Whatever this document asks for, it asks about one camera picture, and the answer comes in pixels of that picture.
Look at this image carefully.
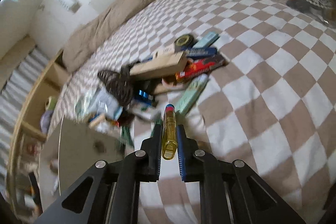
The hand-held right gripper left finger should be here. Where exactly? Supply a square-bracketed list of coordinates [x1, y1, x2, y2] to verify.
[34, 123, 163, 224]

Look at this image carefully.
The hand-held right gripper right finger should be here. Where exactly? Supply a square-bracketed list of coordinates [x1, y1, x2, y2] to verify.
[176, 124, 306, 224]

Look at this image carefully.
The yellow transparent lighter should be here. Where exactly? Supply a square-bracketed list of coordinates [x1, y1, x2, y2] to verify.
[161, 104, 178, 161]

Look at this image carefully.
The white cardboard box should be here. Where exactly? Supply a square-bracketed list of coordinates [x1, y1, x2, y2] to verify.
[39, 118, 134, 198]

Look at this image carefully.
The mint green patterned box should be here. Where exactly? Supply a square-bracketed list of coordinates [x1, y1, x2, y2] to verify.
[175, 74, 209, 114]

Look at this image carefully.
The crumpled white blue wrapper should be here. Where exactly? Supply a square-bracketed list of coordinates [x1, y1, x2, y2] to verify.
[93, 88, 124, 117]

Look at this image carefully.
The red box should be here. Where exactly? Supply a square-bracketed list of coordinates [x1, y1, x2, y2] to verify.
[175, 55, 229, 80]

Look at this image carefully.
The light wooden block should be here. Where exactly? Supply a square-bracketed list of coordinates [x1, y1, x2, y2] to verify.
[130, 51, 187, 80]

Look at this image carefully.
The navy blue box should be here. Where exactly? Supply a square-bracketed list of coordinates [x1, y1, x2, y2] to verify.
[185, 47, 218, 58]

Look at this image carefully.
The brown white checkered bed sheet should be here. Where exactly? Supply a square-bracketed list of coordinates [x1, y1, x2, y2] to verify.
[47, 0, 336, 224]

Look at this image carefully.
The black round tin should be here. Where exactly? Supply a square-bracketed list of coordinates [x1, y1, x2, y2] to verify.
[173, 34, 196, 52]

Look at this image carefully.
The purple plush toy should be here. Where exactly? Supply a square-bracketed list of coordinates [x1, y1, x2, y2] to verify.
[39, 110, 54, 132]

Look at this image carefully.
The teal box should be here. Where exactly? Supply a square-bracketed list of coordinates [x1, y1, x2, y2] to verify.
[193, 32, 219, 48]

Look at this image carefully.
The green plush toy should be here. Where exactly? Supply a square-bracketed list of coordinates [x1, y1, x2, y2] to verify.
[45, 96, 57, 110]

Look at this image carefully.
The wooden bedside shelf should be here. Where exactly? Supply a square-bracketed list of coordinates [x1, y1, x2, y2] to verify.
[5, 49, 71, 216]

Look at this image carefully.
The beige duvet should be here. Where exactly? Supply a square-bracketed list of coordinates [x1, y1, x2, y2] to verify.
[62, 0, 242, 73]

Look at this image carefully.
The light blue curtain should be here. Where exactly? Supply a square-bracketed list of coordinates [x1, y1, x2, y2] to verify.
[0, 48, 50, 180]

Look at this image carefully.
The white hanging paper bag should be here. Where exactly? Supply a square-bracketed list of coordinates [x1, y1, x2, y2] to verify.
[54, 0, 82, 13]

